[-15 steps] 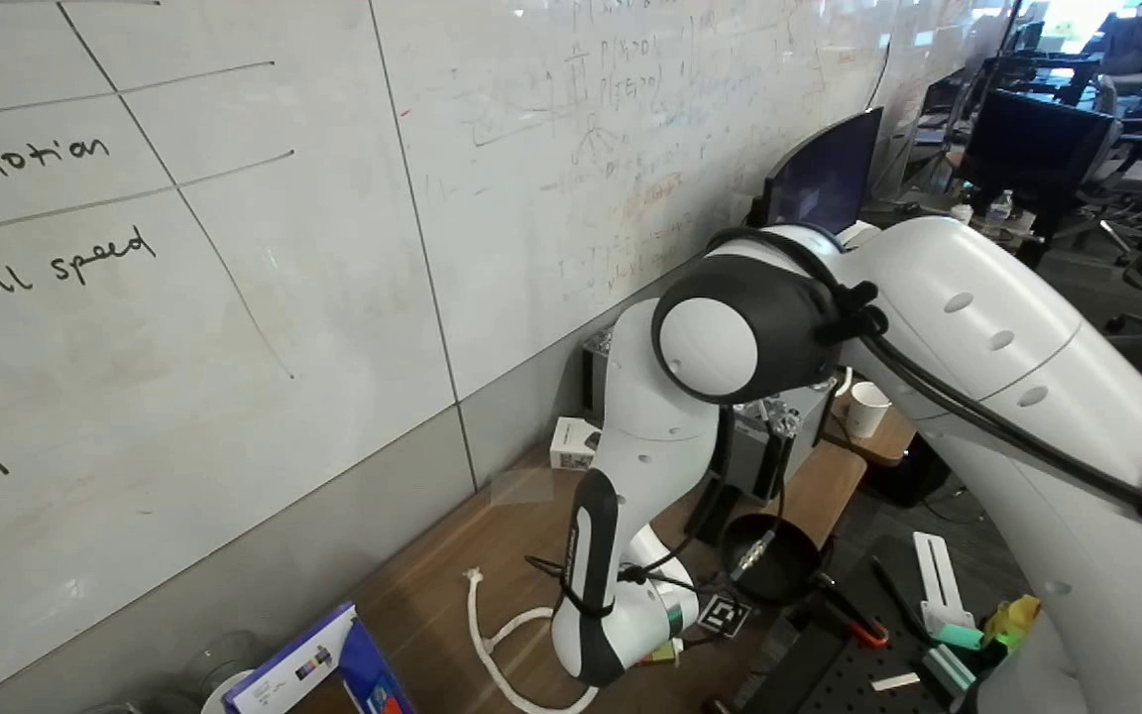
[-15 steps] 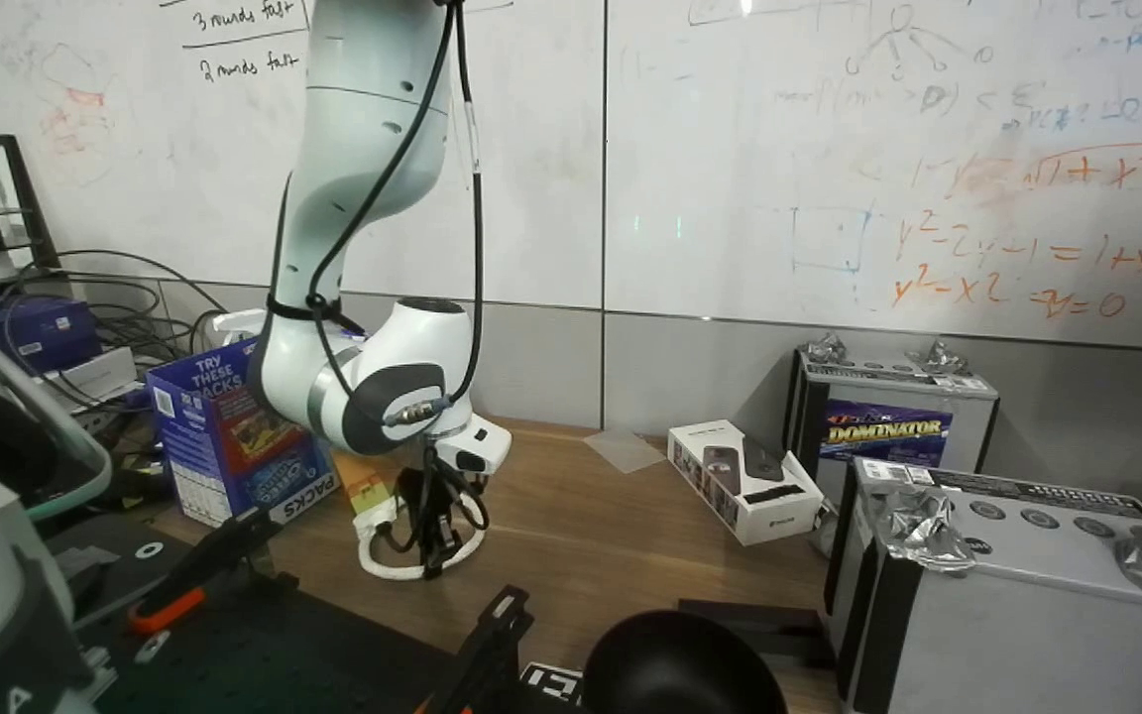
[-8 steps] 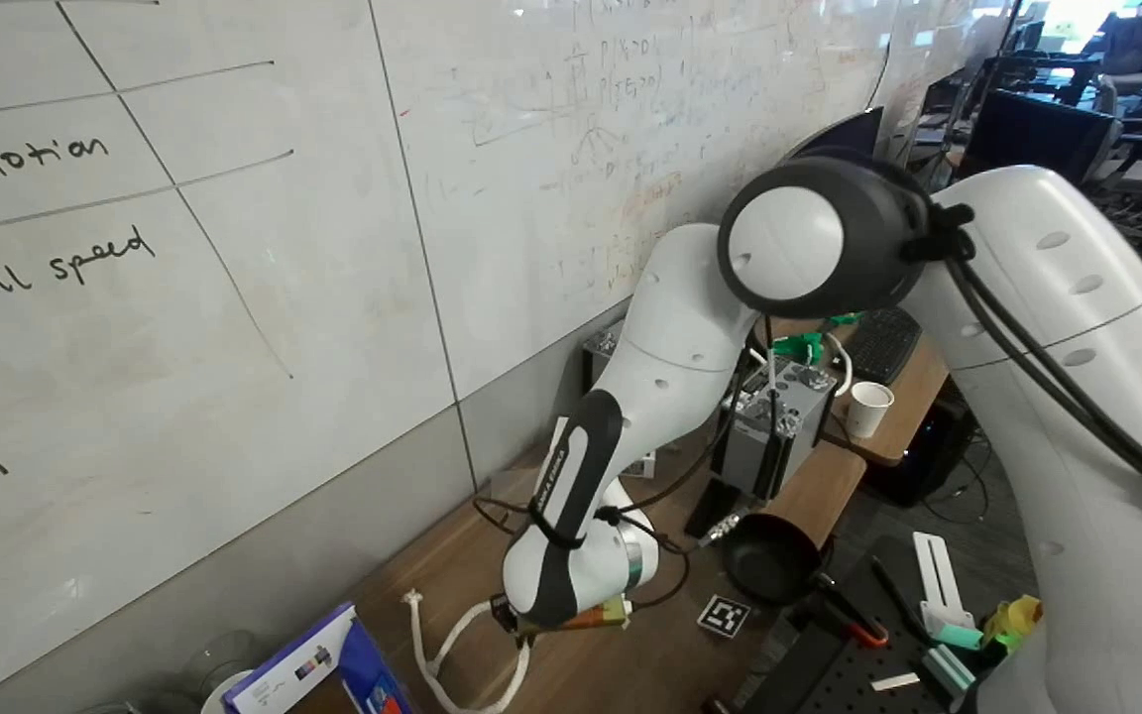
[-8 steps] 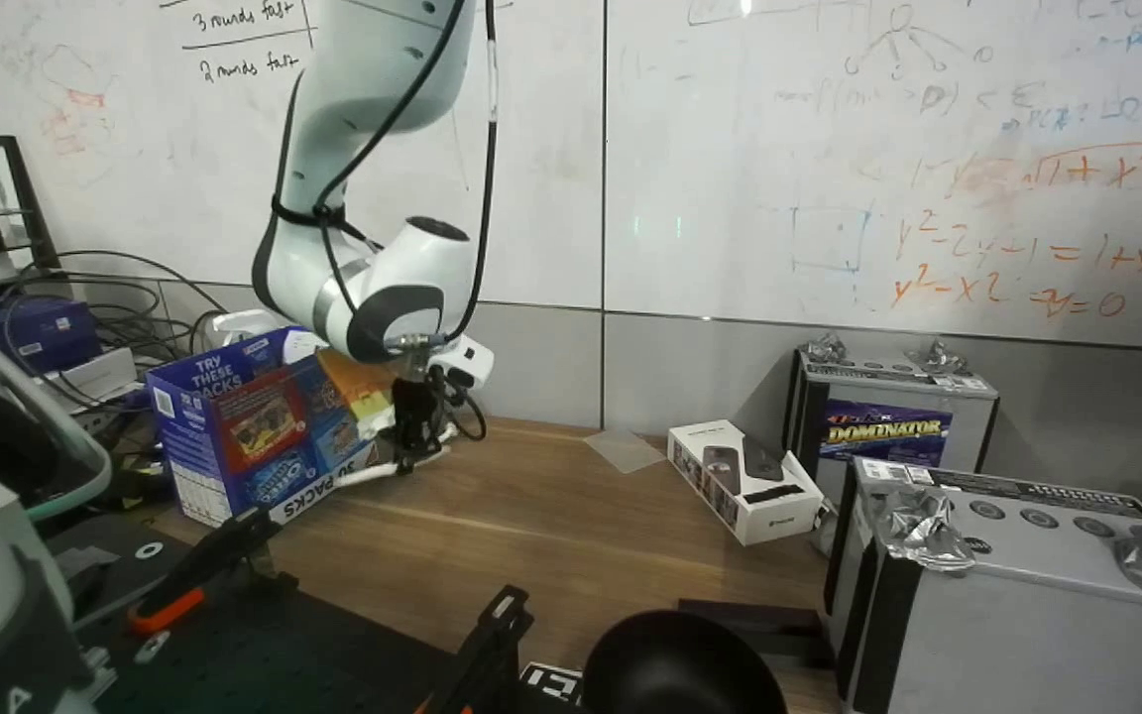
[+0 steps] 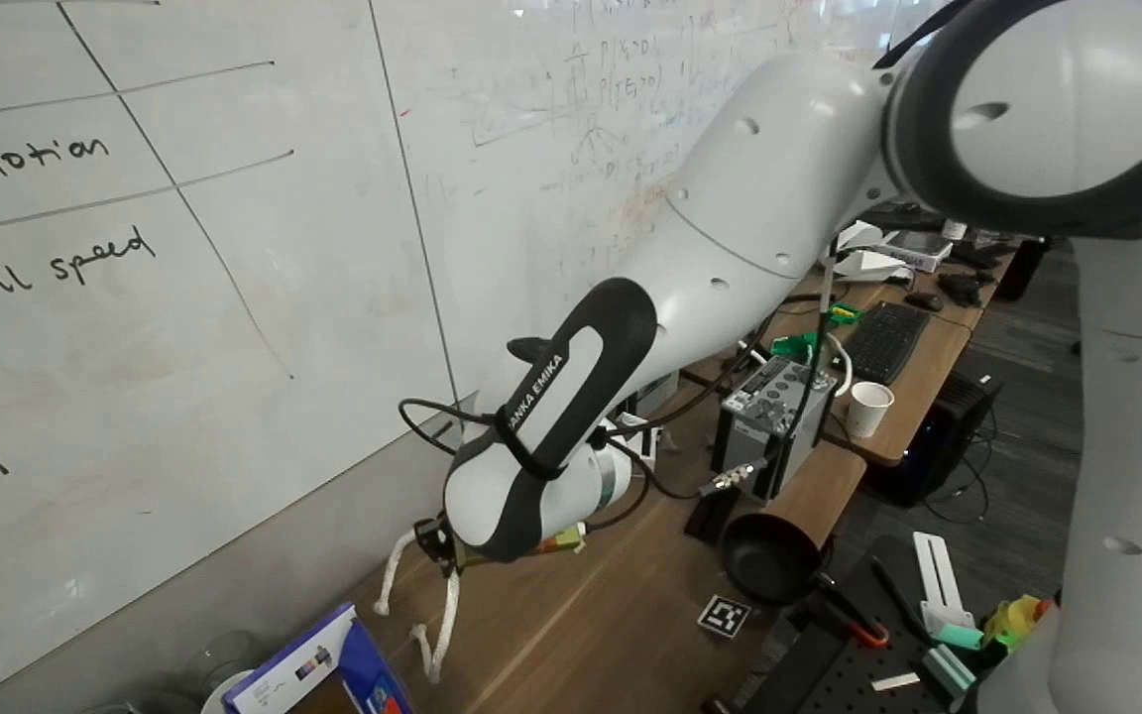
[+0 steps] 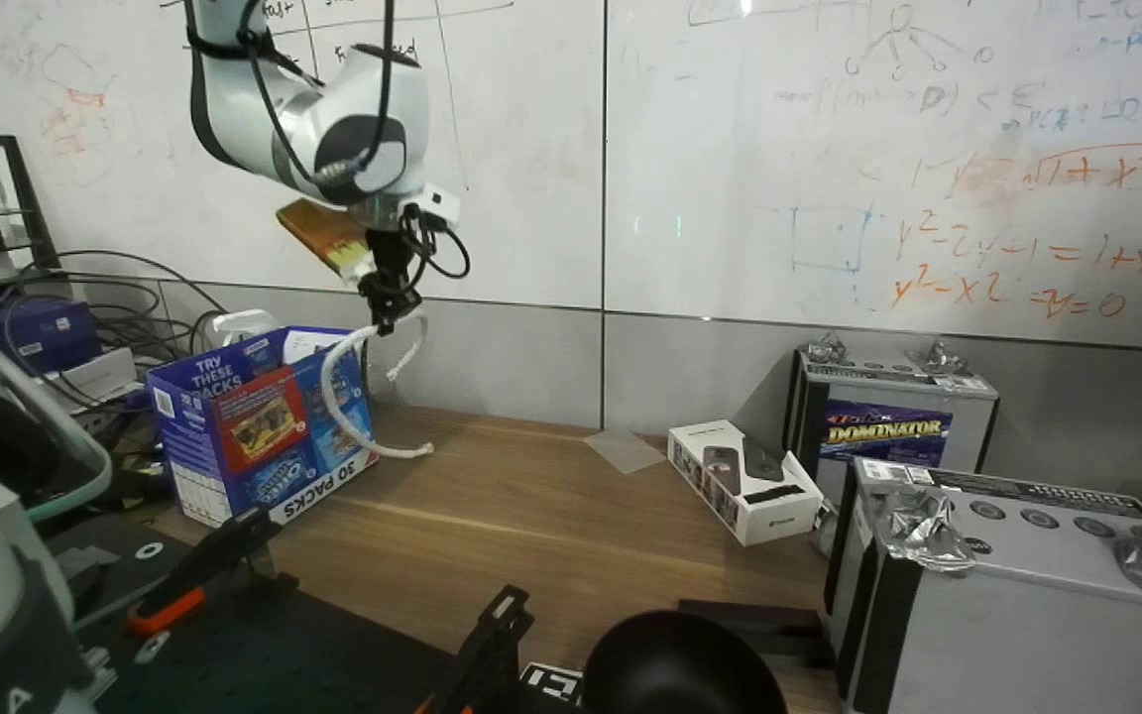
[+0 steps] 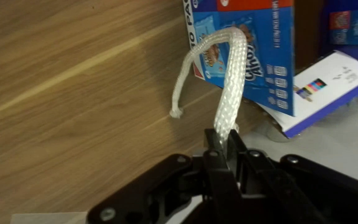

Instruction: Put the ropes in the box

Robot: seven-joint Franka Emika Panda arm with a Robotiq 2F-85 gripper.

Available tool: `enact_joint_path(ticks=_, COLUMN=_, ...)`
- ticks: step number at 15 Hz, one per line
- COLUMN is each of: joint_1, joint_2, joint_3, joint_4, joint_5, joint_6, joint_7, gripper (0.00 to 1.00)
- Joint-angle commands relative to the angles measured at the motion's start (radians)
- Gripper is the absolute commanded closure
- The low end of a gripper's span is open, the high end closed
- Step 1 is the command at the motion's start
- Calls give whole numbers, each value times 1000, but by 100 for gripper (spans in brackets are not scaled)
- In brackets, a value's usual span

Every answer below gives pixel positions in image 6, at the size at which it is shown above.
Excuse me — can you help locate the black cable bundle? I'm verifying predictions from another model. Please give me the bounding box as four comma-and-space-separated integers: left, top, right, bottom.
0, 246, 229, 369

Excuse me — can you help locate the white rope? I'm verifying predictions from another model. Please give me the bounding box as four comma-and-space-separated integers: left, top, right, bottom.
318, 314, 440, 466

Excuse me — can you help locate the dark blue box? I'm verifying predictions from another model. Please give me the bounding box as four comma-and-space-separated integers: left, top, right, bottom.
0, 295, 106, 376

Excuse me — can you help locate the blue snack cardboard box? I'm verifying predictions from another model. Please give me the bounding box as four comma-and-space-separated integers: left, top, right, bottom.
148, 321, 385, 533

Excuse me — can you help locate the white rounded object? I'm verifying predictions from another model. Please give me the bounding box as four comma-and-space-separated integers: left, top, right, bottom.
192, 307, 284, 352

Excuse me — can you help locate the black white marker tag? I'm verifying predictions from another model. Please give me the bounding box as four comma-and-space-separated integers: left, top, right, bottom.
517, 658, 588, 711

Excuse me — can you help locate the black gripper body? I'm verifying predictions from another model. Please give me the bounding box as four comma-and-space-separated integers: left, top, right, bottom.
358, 225, 423, 301

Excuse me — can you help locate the white cardboard box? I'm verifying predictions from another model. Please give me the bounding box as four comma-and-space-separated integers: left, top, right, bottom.
40, 346, 148, 409

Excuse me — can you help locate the clear plastic sheet patch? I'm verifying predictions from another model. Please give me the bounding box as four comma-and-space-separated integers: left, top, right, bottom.
580, 429, 665, 478

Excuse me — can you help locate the black picture frame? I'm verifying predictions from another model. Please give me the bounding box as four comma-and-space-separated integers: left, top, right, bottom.
0, 133, 63, 310

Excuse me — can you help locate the grey battery blue label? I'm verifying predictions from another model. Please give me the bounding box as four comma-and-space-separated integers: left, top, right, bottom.
781, 335, 1002, 512

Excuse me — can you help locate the black bowl pan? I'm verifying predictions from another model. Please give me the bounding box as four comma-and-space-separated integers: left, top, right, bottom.
580, 609, 790, 714

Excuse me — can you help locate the large grey metal case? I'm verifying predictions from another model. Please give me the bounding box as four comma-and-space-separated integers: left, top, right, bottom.
821, 453, 1142, 714

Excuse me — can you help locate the grey container teal rim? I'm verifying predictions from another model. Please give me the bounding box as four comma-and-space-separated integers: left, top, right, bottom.
0, 321, 116, 525

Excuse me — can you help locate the black table mat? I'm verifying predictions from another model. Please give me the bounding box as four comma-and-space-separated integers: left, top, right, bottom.
48, 510, 467, 714

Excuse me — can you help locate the whiteboard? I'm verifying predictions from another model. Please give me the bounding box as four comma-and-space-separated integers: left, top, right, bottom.
0, 0, 1142, 352

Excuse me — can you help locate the small open white box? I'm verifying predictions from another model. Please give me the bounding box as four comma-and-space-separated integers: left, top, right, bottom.
663, 416, 831, 549

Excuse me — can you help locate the black clamp orange handle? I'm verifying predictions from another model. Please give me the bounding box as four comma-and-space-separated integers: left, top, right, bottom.
126, 503, 284, 644

